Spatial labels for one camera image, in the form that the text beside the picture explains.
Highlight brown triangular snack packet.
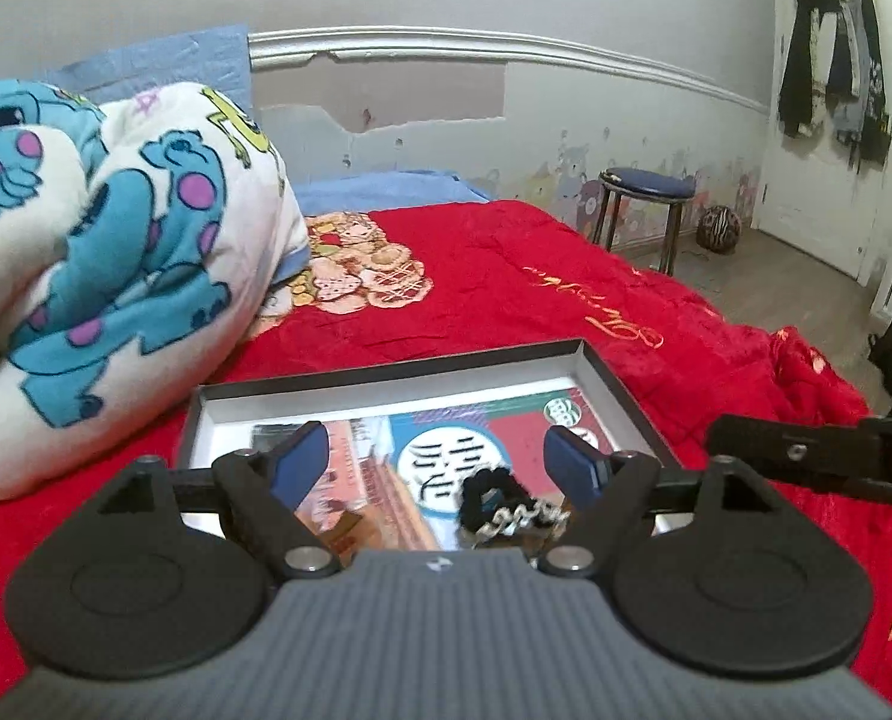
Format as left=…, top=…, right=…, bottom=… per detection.
left=319, top=512, right=378, bottom=567

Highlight black hair scrunchie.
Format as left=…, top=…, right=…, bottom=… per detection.
left=457, top=466, right=571, bottom=553

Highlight black shallow cardboard box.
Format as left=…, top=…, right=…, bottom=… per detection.
left=178, top=340, right=675, bottom=551

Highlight colourful history book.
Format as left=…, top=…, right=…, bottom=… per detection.
left=249, top=385, right=617, bottom=564

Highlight white door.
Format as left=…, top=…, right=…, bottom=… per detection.
left=754, top=0, right=892, bottom=283

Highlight white blue monster quilt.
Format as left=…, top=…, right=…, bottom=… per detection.
left=0, top=80, right=311, bottom=500

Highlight striped brown ball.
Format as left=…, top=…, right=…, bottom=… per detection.
left=695, top=205, right=743, bottom=254

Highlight blue round stool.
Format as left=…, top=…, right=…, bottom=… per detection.
left=592, top=167, right=697, bottom=277

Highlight dark hanging clothes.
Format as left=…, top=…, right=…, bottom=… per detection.
left=776, top=0, right=892, bottom=171

